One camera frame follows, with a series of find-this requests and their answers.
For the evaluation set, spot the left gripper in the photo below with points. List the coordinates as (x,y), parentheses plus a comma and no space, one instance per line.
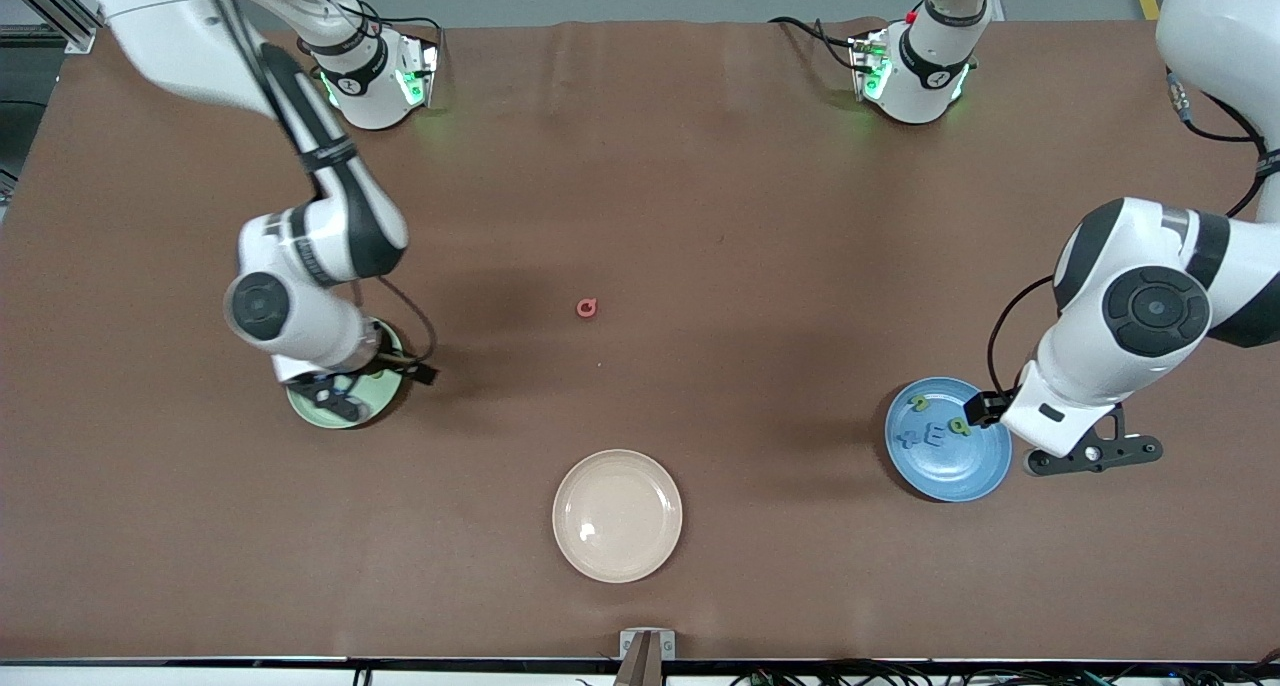
(985,407)

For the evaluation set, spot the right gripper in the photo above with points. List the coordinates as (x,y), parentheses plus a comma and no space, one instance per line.
(372,370)

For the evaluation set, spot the green letter q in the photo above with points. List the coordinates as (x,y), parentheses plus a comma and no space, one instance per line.
(958,430)

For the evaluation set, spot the blue letter m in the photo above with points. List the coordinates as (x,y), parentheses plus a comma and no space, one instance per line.
(933,435)

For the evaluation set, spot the red letter Q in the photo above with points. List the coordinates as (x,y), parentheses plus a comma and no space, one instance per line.
(580,309)

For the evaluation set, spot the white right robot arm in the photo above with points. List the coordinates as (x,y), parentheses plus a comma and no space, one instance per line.
(170,16)

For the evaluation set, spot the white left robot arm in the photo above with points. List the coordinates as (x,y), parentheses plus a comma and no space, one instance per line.
(1155,311)

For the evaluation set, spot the green plate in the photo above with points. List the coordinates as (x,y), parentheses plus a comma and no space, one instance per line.
(385,401)

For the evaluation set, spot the blue plate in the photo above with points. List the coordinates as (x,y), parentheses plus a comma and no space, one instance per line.
(940,471)

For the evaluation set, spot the beige plate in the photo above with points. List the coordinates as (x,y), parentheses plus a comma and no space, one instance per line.
(617,516)

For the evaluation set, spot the brown table mat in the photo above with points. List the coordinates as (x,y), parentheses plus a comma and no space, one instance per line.
(200,516)

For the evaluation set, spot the grey metal camera bracket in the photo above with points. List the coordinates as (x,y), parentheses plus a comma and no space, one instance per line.
(665,646)

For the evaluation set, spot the white table edge rail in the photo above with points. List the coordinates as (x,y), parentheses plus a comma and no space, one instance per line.
(200,678)

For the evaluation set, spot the aluminium frame profile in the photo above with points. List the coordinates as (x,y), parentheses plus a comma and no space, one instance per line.
(72,41)

